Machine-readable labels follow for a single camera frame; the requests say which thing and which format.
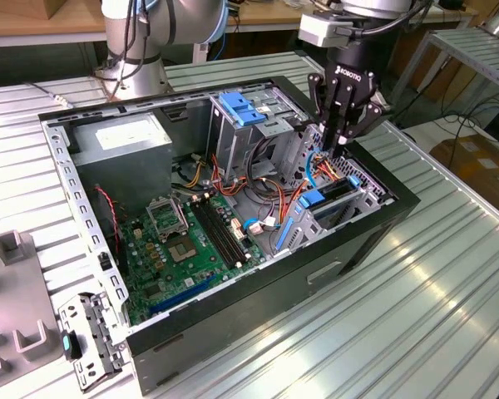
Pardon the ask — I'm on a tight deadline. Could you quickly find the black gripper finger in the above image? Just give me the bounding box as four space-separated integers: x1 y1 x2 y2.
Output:
308 73 340 151
333 82 388 158

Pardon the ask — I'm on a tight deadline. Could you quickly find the orange red power wire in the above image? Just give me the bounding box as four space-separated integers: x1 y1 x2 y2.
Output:
314 154 344 183

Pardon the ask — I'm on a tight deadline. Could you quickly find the blue data wire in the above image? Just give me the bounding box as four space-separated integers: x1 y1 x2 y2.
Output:
304 150 330 189

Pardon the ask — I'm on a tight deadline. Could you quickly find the hard disk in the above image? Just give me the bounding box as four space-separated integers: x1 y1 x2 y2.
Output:
275 174 362 254

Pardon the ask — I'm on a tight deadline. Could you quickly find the grey metal disk bay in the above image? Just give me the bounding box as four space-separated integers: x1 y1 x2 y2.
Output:
269 176 396 259

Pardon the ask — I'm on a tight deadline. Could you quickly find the blue plastic drive latch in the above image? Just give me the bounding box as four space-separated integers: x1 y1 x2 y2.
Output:
219 91 250 112
234 103 268 128

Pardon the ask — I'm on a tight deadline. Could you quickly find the grey metal drive cage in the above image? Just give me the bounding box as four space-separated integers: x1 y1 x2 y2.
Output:
207 91 309 184

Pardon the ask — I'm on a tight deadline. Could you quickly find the metal slat side table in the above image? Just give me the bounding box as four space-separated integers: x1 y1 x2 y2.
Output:
384 28 499 126

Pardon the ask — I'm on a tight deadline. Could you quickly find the large brown cardboard box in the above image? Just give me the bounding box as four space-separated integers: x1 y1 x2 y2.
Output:
430 132 499 217

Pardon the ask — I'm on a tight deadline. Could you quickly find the black RAM slot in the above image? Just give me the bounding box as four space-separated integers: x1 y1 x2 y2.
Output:
190 201 239 269
202 197 250 263

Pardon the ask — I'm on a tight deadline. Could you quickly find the green motherboard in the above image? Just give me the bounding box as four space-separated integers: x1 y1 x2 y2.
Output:
118 193 267 328

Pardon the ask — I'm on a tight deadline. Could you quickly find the black open PC case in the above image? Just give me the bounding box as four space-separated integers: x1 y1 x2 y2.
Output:
37 74 421 398

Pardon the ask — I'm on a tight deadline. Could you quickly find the CPU socket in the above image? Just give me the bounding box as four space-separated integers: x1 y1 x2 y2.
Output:
166 234 200 265

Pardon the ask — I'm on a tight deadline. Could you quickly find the grey power supply unit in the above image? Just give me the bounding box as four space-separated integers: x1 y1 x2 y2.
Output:
68 114 175 209

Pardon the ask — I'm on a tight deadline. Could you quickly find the blue expansion slot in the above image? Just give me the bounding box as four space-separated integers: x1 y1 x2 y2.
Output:
149 276 217 317

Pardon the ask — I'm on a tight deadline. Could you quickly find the wooden workbench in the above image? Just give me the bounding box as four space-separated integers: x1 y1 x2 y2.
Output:
0 0 479 49

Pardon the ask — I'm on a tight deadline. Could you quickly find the black teal release latch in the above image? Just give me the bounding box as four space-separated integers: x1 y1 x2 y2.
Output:
60 330 84 361

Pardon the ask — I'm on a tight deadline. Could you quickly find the grey parts rack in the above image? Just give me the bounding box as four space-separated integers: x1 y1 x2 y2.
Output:
0 230 67 399

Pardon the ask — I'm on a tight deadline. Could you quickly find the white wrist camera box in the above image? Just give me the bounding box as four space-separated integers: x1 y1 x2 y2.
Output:
298 11 354 47

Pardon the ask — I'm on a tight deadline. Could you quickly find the black looped cable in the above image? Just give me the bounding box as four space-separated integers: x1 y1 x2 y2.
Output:
249 136 288 199

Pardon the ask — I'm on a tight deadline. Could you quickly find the orange red wire bundle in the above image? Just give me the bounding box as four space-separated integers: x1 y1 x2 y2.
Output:
210 153 304 234

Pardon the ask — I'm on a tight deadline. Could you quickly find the small blue white wire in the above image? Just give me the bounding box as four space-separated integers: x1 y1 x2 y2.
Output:
240 215 286 234

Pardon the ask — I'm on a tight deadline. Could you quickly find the yellow orange wire bundle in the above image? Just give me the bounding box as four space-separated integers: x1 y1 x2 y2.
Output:
182 160 207 188

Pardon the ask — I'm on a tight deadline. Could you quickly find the metal socket cover frame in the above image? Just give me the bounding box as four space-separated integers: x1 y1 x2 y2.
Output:
145 195 190 242

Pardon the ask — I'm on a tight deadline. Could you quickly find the thin red fan wire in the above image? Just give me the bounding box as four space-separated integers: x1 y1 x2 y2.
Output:
94 185 122 253

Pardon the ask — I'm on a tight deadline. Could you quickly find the grey cable with metal plug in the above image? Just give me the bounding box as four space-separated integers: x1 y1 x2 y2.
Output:
24 81 109 110

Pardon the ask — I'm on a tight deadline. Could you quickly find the metal expansion bracket retainer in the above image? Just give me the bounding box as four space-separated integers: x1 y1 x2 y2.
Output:
57 290 128 394

